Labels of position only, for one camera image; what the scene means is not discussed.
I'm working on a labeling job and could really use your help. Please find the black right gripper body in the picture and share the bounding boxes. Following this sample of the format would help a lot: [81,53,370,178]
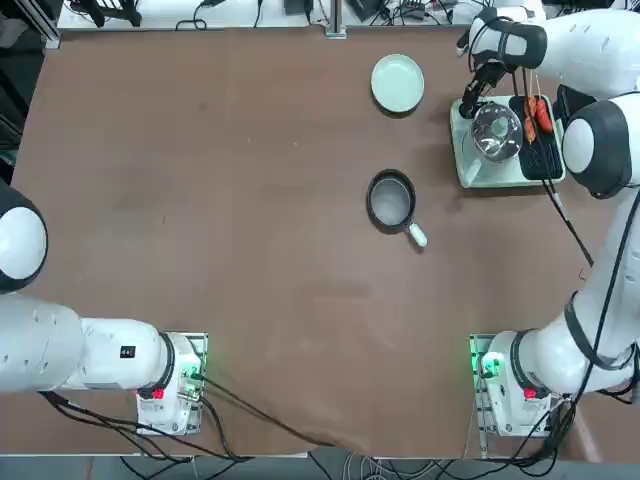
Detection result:
[473,57,509,82]

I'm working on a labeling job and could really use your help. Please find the mint green cooking machine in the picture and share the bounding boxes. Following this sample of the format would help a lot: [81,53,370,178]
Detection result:
[449,83,599,190]

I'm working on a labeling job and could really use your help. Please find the round glass pot lid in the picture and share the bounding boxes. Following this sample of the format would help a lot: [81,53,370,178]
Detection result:
[470,103,524,163]

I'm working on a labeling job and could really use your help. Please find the orange meat skewer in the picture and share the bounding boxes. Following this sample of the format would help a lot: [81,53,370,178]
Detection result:
[521,68,538,147]

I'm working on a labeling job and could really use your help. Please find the red sausage skewer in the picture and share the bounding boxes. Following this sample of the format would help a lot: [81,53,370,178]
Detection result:
[533,73,556,135]

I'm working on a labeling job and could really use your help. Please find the pale green round plate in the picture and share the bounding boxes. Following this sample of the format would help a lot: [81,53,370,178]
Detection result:
[370,53,426,114]

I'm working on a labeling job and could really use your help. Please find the black grill plate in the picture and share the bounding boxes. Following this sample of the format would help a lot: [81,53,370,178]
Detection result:
[508,94,565,181]

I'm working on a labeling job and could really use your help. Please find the black device with red lights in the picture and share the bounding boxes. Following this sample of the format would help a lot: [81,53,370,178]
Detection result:
[393,0,437,19]

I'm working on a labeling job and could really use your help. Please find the black frying pan pale handle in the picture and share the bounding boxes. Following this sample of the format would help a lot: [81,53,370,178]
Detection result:
[366,169,429,248]

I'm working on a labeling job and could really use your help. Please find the aluminium post with white bracket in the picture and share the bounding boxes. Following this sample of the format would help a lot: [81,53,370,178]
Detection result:
[324,0,348,39]

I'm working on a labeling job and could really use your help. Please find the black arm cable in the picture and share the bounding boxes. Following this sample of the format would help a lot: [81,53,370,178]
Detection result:
[541,177,597,269]

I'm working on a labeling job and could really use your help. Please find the black cable across table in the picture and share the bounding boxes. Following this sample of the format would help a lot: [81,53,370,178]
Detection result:
[197,373,347,450]

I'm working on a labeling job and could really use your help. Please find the aluminium frame profile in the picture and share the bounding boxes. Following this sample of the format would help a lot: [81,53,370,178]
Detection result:
[28,0,62,50]

